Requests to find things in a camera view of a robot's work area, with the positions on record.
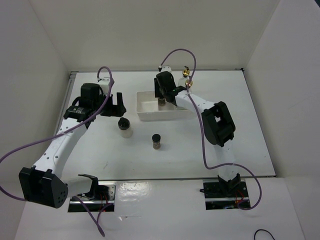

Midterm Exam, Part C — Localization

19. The spice jar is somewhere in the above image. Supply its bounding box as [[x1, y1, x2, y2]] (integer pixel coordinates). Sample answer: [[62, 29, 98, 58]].
[[152, 133, 161, 150], [158, 97, 166, 111]]

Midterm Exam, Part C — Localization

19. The glass oil bottle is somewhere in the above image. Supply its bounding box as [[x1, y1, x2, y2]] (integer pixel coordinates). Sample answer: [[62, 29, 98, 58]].
[[177, 66, 190, 87], [185, 79, 193, 89]]

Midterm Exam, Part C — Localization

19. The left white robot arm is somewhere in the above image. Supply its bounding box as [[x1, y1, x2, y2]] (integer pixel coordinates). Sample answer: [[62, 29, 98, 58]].
[[18, 78, 127, 209]]

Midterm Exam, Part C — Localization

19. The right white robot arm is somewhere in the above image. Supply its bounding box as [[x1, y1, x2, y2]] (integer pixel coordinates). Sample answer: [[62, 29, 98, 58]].
[[154, 69, 240, 197]]

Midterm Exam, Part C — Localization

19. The white salt shaker black cap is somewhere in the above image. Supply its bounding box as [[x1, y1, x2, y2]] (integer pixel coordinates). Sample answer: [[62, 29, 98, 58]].
[[117, 117, 133, 138]]

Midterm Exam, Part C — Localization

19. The white divided organizer tray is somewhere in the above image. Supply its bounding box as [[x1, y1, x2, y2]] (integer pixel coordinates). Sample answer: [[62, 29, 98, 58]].
[[136, 91, 195, 122]]

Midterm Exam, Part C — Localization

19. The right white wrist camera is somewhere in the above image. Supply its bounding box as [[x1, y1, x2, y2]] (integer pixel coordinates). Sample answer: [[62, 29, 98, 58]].
[[158, 65, 172, 73]]

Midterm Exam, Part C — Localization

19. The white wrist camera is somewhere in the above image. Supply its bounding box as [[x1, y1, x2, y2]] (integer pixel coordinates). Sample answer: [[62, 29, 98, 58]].
[[158, 65, 172, 73], [97, 77, 114, 95]]

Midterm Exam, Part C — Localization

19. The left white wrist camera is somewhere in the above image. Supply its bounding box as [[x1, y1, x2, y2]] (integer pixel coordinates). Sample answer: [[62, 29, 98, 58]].
[[97, 77, 114, 95]]

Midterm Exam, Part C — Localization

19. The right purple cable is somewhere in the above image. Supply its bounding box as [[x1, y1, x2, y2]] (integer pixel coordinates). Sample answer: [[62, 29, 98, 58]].
[[159, 48, 262, 211]]

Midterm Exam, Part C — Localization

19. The purple cable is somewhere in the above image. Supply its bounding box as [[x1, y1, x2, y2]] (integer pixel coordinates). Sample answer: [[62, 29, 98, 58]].
[[159, 48, 262, 211], [0, 66, 116, 237]]

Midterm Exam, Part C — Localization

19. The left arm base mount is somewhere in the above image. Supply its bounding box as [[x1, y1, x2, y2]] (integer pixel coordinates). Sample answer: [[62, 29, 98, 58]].
[[68, 181, 117, 213]]

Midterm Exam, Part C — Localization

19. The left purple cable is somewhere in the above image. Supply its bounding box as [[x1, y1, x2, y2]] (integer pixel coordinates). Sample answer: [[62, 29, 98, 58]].
[[0, 66, 116, 237]]

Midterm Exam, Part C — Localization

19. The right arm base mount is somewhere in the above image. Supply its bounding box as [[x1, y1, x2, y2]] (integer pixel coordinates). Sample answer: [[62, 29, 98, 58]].
[[199, 179, 251, 211]]

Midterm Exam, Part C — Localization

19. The black cable on floor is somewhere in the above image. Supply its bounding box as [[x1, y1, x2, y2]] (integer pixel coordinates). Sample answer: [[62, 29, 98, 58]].
[[254, 229, 276, 240]]

